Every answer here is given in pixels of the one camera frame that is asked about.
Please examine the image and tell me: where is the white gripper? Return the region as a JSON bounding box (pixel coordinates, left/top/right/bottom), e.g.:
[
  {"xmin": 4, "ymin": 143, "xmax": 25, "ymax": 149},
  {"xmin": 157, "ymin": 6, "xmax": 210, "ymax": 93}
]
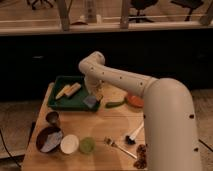
[{"xmin": 84, "ymin": 77, "xmax": 103, "ymax": 100}]

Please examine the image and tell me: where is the blue sponge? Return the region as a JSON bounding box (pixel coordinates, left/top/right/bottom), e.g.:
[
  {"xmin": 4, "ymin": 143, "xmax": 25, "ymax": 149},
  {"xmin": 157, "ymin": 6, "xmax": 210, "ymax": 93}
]
[{"xmin": 83, "ymin": 95, "xmax": 97, "ymax": 108}]

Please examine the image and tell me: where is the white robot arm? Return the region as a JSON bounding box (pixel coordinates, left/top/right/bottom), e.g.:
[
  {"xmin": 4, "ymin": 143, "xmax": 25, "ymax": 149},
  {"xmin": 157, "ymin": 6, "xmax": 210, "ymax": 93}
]
[{"xmin": 79, "ymin": 51, "xmax": 202, "ymax": 171}]

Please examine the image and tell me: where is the green plastic tray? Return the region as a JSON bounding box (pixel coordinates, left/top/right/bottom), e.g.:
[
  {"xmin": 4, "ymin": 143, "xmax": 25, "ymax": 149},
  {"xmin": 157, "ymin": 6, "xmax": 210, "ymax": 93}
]
[{"xmin": 47, "ymin": 76, "xmax": 100, "ymax": 112}]

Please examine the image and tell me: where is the green cucumber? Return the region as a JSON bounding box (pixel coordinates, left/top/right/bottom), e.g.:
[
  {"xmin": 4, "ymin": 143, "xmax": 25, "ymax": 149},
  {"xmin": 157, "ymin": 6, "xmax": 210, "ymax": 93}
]
[{"xmin": 105, "ymin": 99, "xmax": 126, "ymax": 108}]

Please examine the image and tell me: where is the orange bowl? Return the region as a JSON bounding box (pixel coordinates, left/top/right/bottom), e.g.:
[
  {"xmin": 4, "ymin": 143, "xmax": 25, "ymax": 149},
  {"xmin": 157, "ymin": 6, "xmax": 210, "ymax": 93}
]
[{"xmin": 126, "ymin": 93, "xmax": 144, "ymax": 108}]

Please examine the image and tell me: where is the small metal cup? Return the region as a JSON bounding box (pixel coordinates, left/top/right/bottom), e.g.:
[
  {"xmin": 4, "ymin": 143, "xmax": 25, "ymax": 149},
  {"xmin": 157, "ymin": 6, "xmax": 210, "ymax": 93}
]
[{"xmin": 46, "ymin": 111, "xmax": 60, "ymax": 127}]

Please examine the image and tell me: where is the silver fork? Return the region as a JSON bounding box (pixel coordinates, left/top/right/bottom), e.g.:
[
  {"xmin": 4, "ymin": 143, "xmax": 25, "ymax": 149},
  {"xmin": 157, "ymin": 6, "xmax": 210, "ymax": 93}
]
[{"xmin": 104, "ymin": 137, "xmax": 137, "ymax": 159}]

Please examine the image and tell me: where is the green cup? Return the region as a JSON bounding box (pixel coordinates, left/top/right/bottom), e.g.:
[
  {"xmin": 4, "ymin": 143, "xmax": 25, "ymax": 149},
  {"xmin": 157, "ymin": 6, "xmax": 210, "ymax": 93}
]
[{"xmin": 79, "ymin": 137, "xmax": 95, "ymax": 154}]

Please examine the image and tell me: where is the white crumpled cloth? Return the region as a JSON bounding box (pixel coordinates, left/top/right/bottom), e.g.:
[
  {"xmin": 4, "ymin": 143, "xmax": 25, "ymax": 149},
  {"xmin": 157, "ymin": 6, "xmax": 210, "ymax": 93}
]
[{"xmin": 41, "ymin": 131, "xmax": 63, "ymax": 153}]

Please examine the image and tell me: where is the dark red bowl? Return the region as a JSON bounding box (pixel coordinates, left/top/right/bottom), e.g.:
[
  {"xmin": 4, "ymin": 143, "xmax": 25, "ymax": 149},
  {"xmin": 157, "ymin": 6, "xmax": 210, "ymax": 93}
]
[{"xmin": 36, "ymin": 126, "xmax": 63, "ymax": 152}]

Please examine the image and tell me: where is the brown grape bunch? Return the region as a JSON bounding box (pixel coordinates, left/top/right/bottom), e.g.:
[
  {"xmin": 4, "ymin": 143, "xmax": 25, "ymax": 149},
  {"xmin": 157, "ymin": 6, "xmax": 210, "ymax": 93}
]
[{"xmin": 133, "ymin": 144, "xmax": 147, "ymax": 169}]

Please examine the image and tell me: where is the black office chair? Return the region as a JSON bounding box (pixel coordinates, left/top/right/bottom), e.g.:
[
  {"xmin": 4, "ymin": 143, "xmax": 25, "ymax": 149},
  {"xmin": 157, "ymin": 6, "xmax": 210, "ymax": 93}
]
[{"xmin": 129, "ymin": 0, "xmax": 158, "ymax": 23}]

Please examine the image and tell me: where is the black cable left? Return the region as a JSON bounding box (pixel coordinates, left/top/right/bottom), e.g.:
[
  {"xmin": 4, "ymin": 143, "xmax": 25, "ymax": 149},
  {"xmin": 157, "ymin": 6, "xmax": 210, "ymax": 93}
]
[{"xmin": 0, "ymin": 129, "xmax": 23, "ymax": 169}]

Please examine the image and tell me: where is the black cable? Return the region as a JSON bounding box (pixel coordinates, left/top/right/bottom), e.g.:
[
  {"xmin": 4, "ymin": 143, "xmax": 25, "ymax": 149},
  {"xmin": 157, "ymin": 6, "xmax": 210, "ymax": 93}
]
[
  {"xmin": 0, "ymin": 129, "xmax": 23, "ymax": 169},
  {"xmin": 199, "ymin": 139, "xmax": 213, "ymax": 154}
]

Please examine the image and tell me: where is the black cable right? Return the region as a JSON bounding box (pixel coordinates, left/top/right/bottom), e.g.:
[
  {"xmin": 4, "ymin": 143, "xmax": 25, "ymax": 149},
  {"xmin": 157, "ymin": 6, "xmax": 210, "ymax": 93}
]
[{"xmin": 199, "ymin": 139, "xmax": 213, "ymax": 154}]

